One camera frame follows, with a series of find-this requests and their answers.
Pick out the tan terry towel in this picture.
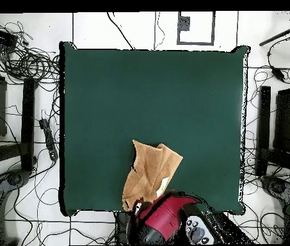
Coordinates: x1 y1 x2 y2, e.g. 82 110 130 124
122 139 184 212

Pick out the dark green table cloth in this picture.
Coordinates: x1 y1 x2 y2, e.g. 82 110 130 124
58 41 250 217

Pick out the black power strip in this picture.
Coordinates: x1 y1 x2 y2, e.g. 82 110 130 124
38 118 59 161

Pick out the dark grey square plate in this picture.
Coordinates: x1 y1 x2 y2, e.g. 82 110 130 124
177 15 191 31

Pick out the black power adapter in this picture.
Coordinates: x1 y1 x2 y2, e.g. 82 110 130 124
270 65 286 83

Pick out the black electronics box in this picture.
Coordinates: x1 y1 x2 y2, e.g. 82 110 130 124
0 26 19 48

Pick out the black tripod pole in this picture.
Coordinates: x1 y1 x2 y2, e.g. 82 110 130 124
259 11 290 47

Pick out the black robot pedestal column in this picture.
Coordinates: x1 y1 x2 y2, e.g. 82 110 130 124
115 211 133 245

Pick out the grey pedestal leg with caster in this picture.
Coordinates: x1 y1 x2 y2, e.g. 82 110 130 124
260 175 290 207
0 168 31 245

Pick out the black metal frame stand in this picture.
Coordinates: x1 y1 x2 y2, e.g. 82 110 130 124
255 85 290 177
0 56 38 175

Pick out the grey square floor frame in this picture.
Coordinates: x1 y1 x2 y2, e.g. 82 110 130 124
177 11 216 46

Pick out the long black cable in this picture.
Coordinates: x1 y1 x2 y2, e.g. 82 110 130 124
106 12 135 50

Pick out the black coiled cable bundle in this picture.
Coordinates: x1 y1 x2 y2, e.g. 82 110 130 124
0 20 61 83

